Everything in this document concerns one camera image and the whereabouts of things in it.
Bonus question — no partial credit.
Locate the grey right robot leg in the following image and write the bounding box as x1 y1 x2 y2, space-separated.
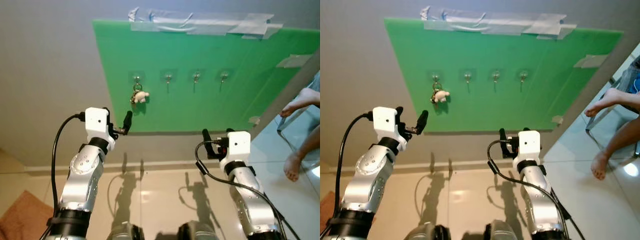
482 219 519 240
177 220 219 240

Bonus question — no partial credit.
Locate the grey robot leg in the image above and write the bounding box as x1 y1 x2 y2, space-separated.
482 219 519 240
177 220 219 240
410 222 451 240
107 222 146 240

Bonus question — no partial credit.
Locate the short clear tape strip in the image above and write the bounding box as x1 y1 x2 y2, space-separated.
573 54 610 69
276 54 314 69

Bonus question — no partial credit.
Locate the grey left robot leg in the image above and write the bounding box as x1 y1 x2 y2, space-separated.
107 222 146 240
410 222 451 240

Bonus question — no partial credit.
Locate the long clear tape strip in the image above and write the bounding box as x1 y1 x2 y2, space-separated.
128 7 284 40
420 6 578 41

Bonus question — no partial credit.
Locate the blue cloth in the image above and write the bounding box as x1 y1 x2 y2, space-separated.
630 57 640 94

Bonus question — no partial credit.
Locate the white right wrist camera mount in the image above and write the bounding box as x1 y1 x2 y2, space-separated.
219 131 252 172
516 130 543 170

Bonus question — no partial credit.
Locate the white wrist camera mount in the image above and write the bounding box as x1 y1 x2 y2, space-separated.
84 107 117 152
219 131 252 172
372 106 408 152
516 130 543 170

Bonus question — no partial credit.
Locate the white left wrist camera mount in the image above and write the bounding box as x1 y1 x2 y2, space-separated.
84 107 117 152
372 106 408 152

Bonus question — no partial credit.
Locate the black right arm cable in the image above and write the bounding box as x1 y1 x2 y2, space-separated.
194 140 302 240
487 139 587 240

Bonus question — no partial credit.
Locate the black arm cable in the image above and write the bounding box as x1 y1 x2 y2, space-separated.
487 139 587 240
194 140 302 240
336 112 375 223
50 113 87 203

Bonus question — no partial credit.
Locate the white plush keychain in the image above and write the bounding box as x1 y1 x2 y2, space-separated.
430 82 451 106
130 82 151 106

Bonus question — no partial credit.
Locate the green wall board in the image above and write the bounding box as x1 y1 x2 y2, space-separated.
384 17 624 135
92 19 321 135

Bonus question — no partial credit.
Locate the metal frame chair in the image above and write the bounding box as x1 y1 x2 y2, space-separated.
585 55 640 161
276 70 321 168

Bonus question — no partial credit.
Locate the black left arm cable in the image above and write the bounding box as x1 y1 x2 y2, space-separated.
50 113 87 203
336 112 375 223

